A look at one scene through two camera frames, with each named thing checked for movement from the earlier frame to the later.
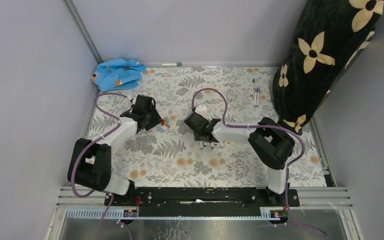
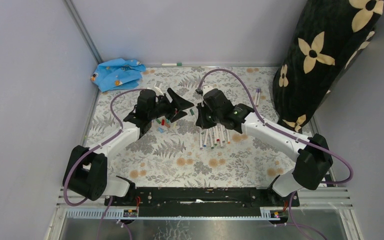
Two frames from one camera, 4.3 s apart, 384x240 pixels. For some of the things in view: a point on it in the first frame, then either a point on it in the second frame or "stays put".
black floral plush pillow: x=329 y=38 stays put
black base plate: x=201 y=201 stays put
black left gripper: x=156 y=119 -> x=180 y=103
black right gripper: x=196 y=136 -> x=201 y=121
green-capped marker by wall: x=177 y=64 stays put
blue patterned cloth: x=118 y=74 stays put
